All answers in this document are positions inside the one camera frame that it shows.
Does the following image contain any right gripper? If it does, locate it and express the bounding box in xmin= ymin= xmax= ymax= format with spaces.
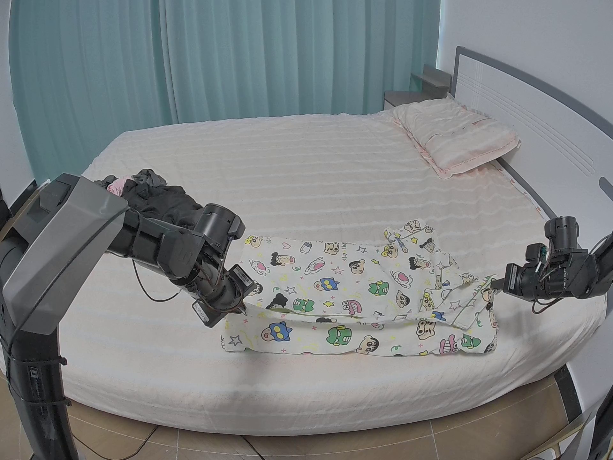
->
xmin=504 ymin=263 xmax=551 ymax=302

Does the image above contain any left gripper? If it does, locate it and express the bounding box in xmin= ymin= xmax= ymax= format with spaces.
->
xmin=192 ymin=263 xmax=255 ymax=329

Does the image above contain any white printed pyjama top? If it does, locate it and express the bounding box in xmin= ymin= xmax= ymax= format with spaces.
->
xmin=220 ymin=216 xmax=500 ymax=357

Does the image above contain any bed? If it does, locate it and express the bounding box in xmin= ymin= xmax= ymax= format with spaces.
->
xmin=0 ymin=46 xmax=613 ymax=437

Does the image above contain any black shirt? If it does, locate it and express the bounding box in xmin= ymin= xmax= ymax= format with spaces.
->
xmin=122 ymin=184 xmax=204 ymax=231

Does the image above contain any grey garment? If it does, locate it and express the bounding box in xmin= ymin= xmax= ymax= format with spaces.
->
xmin=93 ymin=168 xmax=168 ymax=190

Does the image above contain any pink garment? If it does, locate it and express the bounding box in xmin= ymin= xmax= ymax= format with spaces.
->
xmin=106 ymin=175 xmax=135 ymax=195

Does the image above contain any pale pink striped pillow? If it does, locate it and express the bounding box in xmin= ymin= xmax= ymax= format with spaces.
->
xmin=393 ymin=99 xmax=523 ymax=181

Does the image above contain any grey bedside table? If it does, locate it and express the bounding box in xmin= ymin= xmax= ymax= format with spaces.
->
xmin=383 ymin=64 xmax=453 ymax=111

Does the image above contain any blue-green curtain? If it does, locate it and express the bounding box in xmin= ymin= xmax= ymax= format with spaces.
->
xmin=10 ymin=0 xmax=443 ymax=186

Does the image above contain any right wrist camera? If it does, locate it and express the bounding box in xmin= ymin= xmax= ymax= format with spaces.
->
xmin=524 ymin=242 xmax=550 ymax=266

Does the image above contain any black cable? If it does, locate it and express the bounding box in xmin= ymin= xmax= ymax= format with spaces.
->
xmin=72 ymin=425 xmax=160 ymax=460
xmin=239 ymin=433 xmax=269 ymax=460

